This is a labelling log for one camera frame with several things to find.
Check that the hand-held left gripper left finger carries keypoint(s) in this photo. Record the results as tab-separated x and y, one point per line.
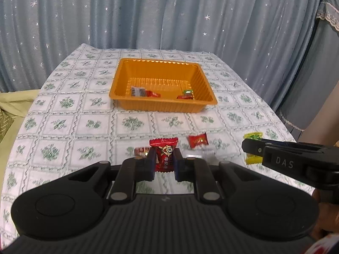
151	164

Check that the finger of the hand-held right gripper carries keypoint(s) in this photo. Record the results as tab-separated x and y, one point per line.
253	146

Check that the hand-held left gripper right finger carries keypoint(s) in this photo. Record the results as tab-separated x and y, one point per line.
178	167

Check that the yellow candy packet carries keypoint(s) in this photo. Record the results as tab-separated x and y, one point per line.
253	160

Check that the red gold candy packet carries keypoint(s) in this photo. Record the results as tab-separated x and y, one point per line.
140	151

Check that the red cartoon candy packet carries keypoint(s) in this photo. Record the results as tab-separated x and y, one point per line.
164	152

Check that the small red candy packet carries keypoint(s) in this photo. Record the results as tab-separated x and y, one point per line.
198	140

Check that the red patterned candy packet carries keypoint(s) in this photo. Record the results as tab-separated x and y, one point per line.
184	97

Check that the black striped clear snack packet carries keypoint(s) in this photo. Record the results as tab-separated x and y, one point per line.
137	91

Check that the orange plastic tray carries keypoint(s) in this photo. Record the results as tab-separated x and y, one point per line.
159	68

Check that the person's right hand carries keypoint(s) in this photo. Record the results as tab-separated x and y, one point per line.
327	222

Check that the floral checked tablecloth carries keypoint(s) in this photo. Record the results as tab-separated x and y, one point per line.
79	132

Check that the person's red patterned clothing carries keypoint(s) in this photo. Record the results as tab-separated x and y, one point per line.
325	246

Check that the grey lace-trimmed cover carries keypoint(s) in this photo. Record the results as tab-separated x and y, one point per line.
312	71

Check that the light green sofa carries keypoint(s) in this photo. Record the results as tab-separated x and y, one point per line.
16	100

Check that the blue starred curtain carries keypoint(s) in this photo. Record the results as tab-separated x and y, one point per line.
159	13

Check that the green zigzag cushion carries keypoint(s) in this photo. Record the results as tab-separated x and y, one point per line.
4	124

